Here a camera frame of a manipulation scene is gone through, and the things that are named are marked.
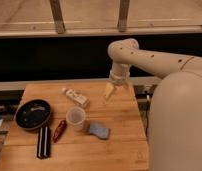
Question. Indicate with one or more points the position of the black striped case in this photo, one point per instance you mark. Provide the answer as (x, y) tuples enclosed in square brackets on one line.
[(44, 140)]

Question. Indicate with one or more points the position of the blue sponge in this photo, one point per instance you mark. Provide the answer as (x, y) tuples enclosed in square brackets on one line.
[(99, 131)]

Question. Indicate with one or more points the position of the white tube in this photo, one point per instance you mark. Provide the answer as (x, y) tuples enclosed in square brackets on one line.
[(76, 97)]

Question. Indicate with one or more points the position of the clear plastic cup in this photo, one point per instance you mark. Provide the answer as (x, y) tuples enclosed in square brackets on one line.
[(75, 117)]

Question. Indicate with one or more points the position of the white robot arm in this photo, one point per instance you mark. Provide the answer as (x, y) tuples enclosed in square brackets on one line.
[(175, 118)]

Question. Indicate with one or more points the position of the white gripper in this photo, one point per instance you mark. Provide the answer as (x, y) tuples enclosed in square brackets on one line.
[(117, 80)]

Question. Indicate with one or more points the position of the right wooden post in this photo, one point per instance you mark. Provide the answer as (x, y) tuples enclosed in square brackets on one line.
[(123, 15)]

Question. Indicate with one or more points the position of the red pocket knife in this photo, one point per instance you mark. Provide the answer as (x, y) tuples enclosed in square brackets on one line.
[(59, 130)]

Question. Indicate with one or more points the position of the black ceramic bowl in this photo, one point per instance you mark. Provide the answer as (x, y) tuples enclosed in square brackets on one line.
[(33, 114)]

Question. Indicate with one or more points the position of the left wooden post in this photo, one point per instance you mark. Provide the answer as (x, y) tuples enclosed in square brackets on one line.
[(57, 16)]

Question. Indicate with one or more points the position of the wooden post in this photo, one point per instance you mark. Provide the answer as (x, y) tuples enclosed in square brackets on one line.
[(57, 16), (123, 15)]

